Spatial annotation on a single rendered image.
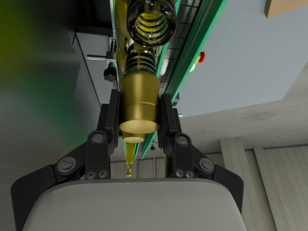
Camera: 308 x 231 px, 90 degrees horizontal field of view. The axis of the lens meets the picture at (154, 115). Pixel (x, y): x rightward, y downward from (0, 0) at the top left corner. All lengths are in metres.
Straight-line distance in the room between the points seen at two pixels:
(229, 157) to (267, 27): 4.60
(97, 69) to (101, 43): 0.11
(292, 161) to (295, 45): 6.93
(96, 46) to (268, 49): 0.64
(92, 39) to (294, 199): 7.45
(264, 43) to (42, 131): 0.73
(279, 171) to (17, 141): 7.45
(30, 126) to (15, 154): 0.03
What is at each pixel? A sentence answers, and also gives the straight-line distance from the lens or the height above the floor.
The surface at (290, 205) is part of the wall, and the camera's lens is 7.51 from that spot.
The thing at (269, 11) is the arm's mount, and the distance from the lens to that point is 0.63.
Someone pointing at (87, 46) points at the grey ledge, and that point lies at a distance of 0.49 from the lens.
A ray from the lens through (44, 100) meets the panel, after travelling 0.25.
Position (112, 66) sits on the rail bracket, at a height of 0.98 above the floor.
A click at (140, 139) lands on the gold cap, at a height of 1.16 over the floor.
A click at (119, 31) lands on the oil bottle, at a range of 0.18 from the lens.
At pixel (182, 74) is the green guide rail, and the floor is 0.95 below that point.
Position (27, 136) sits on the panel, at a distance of 0.22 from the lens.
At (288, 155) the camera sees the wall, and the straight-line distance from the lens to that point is 7.65.
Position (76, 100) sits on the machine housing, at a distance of 0.46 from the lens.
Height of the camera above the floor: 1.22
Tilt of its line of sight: 24 degrees down
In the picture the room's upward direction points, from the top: 179 degrees clockwise
